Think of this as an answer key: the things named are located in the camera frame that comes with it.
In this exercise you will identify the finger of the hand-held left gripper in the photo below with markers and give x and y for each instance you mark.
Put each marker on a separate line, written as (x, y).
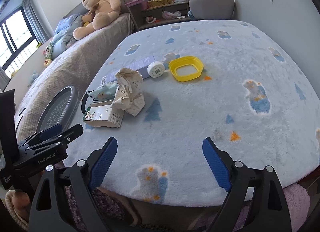
(67, 134)
(51, 131)

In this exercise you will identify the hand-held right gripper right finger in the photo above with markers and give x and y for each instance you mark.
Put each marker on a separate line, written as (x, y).
(215, 164)

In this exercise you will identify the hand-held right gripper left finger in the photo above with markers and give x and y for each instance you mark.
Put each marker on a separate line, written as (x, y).
(105, 161)

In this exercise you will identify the grey round bin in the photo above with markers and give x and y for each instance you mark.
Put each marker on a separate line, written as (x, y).
(56, 111)

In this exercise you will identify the white printed carton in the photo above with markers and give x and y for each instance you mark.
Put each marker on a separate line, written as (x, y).
(105, 118)

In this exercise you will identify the wet wipes packet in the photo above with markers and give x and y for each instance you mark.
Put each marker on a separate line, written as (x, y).
(102, 93)

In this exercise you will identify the paper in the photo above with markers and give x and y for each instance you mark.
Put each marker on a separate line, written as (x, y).
(128, 91)

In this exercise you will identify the yellow plastic lid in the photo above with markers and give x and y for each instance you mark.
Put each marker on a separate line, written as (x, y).
(175, 74)

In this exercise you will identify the person's left hand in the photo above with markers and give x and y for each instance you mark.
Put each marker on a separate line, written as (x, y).
(20, 200)

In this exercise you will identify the black curved band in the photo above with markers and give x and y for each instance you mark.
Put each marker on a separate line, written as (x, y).
(82, 103)

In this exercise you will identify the purple patterned rug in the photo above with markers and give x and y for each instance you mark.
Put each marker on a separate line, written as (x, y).
(107, 204)

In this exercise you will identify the printed blue blanket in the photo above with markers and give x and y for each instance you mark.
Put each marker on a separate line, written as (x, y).
(212, 111)

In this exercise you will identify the small blue plush toy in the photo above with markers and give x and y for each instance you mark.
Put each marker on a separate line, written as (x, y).
(34, 76)

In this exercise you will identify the grey curtain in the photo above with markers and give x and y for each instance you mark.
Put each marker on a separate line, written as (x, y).
(3, 78)
(36, 16)

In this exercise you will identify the grey bed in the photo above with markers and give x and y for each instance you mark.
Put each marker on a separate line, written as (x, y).
(75, 56)

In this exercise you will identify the small green plush doll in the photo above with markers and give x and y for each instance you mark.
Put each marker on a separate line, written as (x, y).
(48, 53)

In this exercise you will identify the pink fluffy rug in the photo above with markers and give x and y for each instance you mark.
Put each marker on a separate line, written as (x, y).
(296, 202)

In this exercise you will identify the black framed window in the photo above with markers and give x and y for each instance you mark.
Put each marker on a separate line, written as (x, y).
(15, 39)

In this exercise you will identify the purple box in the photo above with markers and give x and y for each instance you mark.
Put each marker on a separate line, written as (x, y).
(140, 65)

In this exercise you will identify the white round container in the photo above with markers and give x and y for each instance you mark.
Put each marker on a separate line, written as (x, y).
(155, 69)

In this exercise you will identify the light blue printed pillow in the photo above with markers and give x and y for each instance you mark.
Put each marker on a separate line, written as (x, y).
(67, 23)

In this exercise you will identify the large brown teddy bear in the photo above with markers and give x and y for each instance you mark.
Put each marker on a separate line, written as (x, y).
(105, 4)

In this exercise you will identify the grey shelf unit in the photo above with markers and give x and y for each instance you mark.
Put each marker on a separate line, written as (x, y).
(160, 24)

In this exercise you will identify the pink storage box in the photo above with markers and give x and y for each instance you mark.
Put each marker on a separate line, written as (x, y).
(136, 4)

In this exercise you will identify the pink plastic bag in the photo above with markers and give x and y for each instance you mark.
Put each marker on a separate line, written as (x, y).
(171, 14)

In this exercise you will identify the grey chair back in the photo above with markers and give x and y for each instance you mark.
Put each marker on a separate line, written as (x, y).
(211, 5)

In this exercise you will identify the gold packets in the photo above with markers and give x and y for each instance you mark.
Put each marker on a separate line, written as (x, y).
(160, 2)

